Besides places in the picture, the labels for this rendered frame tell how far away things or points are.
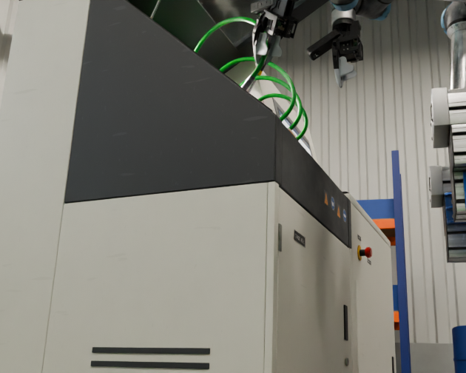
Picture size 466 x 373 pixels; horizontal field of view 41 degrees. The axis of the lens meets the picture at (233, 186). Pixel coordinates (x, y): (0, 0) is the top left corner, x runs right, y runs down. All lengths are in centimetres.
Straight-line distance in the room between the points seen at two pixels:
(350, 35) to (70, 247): 103
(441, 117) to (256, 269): 51
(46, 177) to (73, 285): 32
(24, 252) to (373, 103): 761
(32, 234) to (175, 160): 44
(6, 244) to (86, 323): 35
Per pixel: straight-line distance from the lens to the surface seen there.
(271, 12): 173
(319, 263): 165
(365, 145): 876
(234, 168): 142
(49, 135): 176
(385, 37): 945
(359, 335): 203
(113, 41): 177
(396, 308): 696
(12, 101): 191
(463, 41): 226
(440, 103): 143
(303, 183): 157
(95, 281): 153
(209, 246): 139
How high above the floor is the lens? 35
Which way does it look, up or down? 18 degrees up
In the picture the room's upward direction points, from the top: 2 degrees clockwise
